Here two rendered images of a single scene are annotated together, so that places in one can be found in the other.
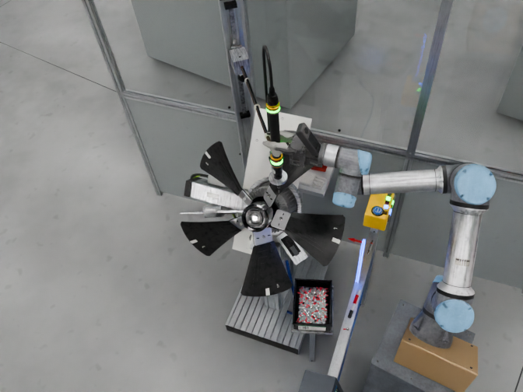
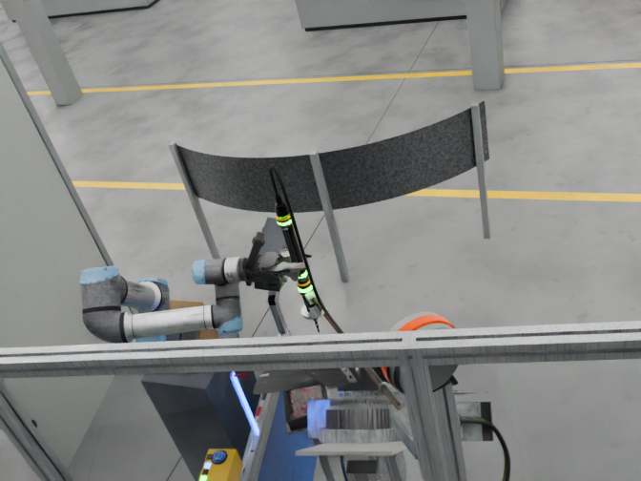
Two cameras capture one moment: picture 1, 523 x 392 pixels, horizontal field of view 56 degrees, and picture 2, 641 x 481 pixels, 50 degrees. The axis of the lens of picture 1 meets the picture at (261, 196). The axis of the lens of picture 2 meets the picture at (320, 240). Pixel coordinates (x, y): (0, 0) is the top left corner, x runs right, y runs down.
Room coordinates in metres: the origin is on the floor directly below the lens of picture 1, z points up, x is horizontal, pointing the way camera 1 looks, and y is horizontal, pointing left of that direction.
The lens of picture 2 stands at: (2.80, -0.21, 2.85)
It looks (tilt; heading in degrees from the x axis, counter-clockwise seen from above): 35 degrees down; 172
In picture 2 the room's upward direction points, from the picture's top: 15 degrees counter-clockwise
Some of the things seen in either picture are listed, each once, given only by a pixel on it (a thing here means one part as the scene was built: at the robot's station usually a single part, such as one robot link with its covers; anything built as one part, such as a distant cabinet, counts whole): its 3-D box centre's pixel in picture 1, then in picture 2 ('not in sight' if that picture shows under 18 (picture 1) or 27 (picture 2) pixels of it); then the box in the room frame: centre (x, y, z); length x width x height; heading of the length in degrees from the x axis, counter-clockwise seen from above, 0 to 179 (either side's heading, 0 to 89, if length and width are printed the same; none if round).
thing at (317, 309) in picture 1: (312, 306); not in sight; (0.95, -0.17, 0.83); 0.19 x 0.14 x 0.04; 170
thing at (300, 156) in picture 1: (307, 152); (262, 269); (1.14, -0.17, 1.63); 0.12 x 0.08 x 0.09; 64
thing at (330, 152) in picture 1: (331, 154); (236, 270); (1.11, -0.25, 1.64); 0.08 x 0.05 x 0.08; 154
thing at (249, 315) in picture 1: (279, 294); not in sight; (1.43, -0.04, 0.04); 0.62 x 0.46 x 0.08; 154
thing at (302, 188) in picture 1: (297, 171); not in sight; (1.73, -0.21, 0.85); 0.36 x 0.24 x 0.03; 64
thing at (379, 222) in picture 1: (378, 210); not in sight; (1.30, -0.52, 1.02); 0.16 x 0.10 x 0.11; 154
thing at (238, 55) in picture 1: (239, 60); not in sight; (1.81, 0.03, 1.55); 0.10 x 0.07 x 0.08; 9
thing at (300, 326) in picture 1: (312, 304); not in sight; (0.95, -0.17, 0.85); 0.22 x 0.17 x 0.07; 170
